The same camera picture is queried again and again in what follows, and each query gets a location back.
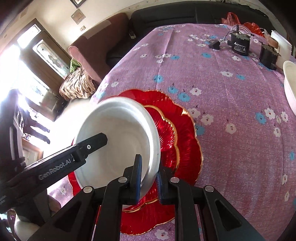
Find large red flower plate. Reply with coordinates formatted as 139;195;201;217
69;89;203;235

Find white plastic jar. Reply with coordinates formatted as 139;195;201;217
271;30;292;69

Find red plastic bag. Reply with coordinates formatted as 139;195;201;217
221;12;265;38

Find small wall plaque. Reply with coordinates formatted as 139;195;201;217
71;9;86;25

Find framed horse painting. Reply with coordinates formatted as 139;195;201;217
70;0;86;9

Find small red flower plate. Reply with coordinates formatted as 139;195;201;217
123;105;180;213

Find white bowl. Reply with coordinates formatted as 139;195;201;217
283;61;296;115
74;97;161;198

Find black leather sofa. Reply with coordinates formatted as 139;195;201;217
106;1;275;68

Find small black connector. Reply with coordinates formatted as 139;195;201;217
208;40;220;50

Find purple floral tablecloth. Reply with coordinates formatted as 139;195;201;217
91;24;295;240

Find wooden door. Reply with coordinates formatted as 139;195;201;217
15;19;71;121

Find patterned blanket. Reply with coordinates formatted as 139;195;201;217
59;67;97;101

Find maroon armchair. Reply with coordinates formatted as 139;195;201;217
68;13;128;85

